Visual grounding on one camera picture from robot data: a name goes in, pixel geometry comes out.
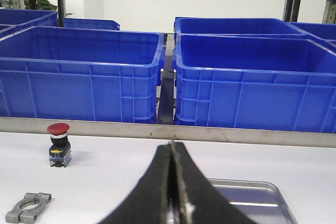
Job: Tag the grey metal clamp block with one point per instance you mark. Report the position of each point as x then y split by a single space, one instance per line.
29 208

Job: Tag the red emergency stop button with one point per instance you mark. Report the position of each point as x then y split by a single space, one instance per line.
60 151

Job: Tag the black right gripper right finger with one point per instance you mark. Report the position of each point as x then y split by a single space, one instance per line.
196 200

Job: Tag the silver metal tray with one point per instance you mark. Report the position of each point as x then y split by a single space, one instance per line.
260 201

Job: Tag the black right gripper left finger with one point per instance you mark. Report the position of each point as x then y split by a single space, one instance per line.
149 200

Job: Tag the blue rear left crate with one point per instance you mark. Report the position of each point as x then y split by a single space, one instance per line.
91 24

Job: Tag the blue centre plastic crate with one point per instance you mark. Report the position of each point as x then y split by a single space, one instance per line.
81 74

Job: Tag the blue left plastic crate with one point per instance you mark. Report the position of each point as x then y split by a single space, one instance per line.
13 20

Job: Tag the blue plastic crate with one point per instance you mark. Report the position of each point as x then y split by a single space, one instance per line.
254 83
81 74
13 20

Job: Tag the green potted plant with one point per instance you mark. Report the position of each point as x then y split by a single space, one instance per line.
40 5

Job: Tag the blue right plastic crate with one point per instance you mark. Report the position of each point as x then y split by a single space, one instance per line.
254 83

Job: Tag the blue rear right crate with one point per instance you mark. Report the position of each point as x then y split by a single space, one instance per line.
249 27

